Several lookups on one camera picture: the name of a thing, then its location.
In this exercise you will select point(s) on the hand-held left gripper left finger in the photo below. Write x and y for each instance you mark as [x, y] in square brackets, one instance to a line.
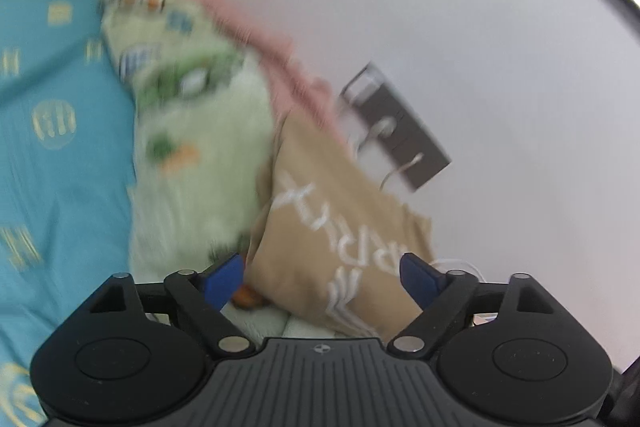
[222, 279]

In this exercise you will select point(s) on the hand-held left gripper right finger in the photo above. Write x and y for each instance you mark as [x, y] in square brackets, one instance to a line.
[422, 279]

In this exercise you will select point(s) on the tan printed t-shirt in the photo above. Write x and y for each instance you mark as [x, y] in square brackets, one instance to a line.
[320, 247]

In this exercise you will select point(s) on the green cartoon blanket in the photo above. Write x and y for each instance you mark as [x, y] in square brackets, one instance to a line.
[200, 132]

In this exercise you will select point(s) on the teal printed bedsheet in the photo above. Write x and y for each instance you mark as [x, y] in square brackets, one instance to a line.
[65, 182]

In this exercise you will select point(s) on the white plug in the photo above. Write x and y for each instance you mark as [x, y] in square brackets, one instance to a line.
[367, 86]

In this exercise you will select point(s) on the pink fluffy blanket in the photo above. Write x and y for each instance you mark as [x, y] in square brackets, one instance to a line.
[280, 52]

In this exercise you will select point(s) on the grey wall socket panel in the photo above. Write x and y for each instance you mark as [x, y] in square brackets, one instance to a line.
[405, 132]

